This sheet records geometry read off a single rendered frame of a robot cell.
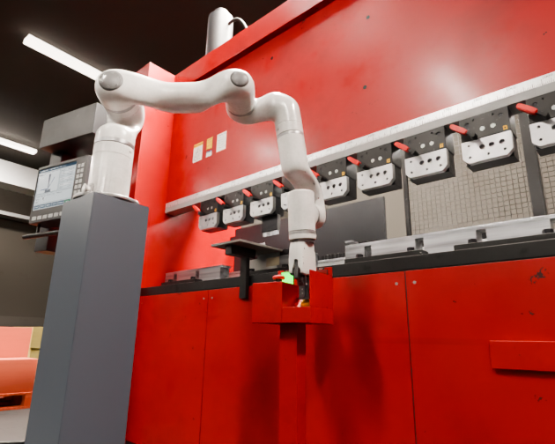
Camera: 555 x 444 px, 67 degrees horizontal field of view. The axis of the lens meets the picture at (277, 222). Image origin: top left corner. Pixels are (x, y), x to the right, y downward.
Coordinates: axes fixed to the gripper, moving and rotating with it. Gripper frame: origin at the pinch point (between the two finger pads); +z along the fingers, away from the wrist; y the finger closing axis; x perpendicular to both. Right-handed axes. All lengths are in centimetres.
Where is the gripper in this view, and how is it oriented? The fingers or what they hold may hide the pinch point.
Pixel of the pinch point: (304, 292)
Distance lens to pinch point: 127.6
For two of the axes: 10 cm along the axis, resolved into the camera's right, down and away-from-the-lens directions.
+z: 0.3, 9.8, -2.0
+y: -5.1, -1.5, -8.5
